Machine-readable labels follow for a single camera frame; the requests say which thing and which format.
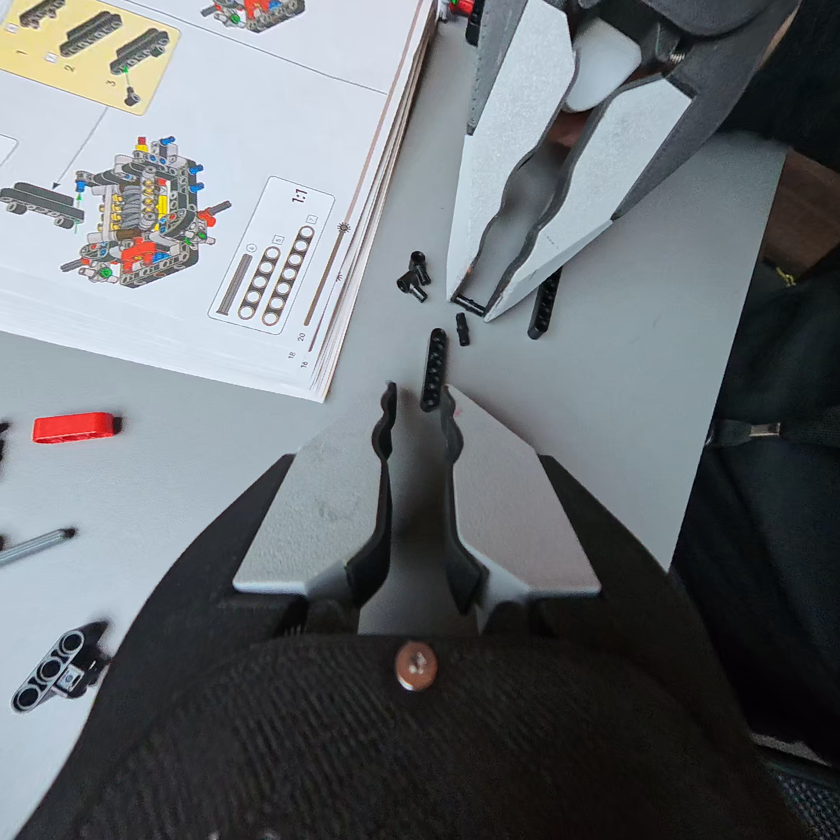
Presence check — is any black three-hole lego connector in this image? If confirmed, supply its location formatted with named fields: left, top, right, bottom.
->
left=11, top=622, right=114, bottom=714

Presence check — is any black lego beam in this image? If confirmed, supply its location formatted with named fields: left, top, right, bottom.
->
left=420, top=327, right=448, bottom=413
left=527, top=268, right=563, bottom=341

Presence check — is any black office chair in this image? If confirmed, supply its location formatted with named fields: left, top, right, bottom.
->
left=755, top=735, right=840, bottom=840

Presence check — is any grey lego axle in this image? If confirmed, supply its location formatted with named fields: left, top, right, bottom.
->
left=0, top=526, right=77, bottom=569

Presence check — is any partly built lego model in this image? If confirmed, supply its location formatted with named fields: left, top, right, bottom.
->
left=438, top=0, right=485, bottom=46

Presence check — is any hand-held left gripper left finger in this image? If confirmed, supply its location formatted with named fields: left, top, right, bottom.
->
left=233, top=381, right=399, bottom=609

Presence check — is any lego instruction booklet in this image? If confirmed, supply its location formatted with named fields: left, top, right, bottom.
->
left=0, top=0, right=439, bottom=403

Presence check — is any black strap with metal buckle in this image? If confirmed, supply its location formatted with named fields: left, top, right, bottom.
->
left=710, top=419, right=786, bottom=450

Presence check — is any red lego beam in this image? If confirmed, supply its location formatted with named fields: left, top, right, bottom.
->
left=32, top=411, right=123, bottom=446

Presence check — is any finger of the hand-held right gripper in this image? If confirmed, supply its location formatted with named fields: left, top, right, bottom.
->
left=446, top=0, right=577, bottom=303
left=484, top=23, right=723, bottom=324

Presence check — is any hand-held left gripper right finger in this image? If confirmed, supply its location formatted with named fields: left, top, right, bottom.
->
left=438, top=385, right=602, bottom=631

